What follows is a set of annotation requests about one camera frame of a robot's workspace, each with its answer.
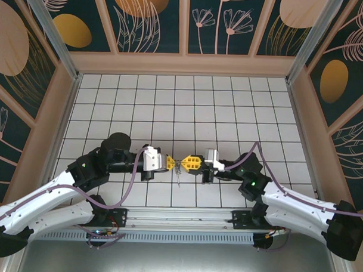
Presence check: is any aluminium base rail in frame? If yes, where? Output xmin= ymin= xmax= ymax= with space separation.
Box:
xmin=16 ymin=198 xmax=338 ymax=238

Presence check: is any small circuit board with wires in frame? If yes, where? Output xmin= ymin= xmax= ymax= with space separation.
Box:
xmin=86 ymin=227 xmax=116 ymax=240

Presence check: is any aluminium side rail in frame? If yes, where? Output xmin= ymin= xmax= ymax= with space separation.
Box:
xmin=32 ymin=73 xmax=83 ymax=206
xmin=281 ymin=79 xmax=332 ymax=209

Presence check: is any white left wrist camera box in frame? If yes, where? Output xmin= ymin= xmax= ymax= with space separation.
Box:
xmin=142 ymin=146 xmax=167 ymax=172

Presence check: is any grey slotted cable duct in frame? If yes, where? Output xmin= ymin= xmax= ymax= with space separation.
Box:
xmin=34 ymin=226 xmax=256 ymax=247

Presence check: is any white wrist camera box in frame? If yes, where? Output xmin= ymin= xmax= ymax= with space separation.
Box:
xmin=142 ymin=146 xmax=167 ymax=172
xmin=203 ymin=147 xmax=227 ymax=172

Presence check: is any galvanised metal sheet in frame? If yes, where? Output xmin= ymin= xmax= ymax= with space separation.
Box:
xmin=15 ymin=222 xmax=355 ymax=272

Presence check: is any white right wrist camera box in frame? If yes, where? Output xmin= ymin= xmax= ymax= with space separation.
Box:
xmin=203 ymin=147 xmax=227 ymax=172

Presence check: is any aluminium corner post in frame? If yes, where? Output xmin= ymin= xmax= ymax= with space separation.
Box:
xmin=17 ymin=0 xmax=85 ymax=81
xmin=285 ymin=0 xmax=339 ymax=86

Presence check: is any yellow power connector with wires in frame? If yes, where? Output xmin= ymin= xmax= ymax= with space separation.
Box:
xmin=263 ymin=227 xmax=288 ymax=240

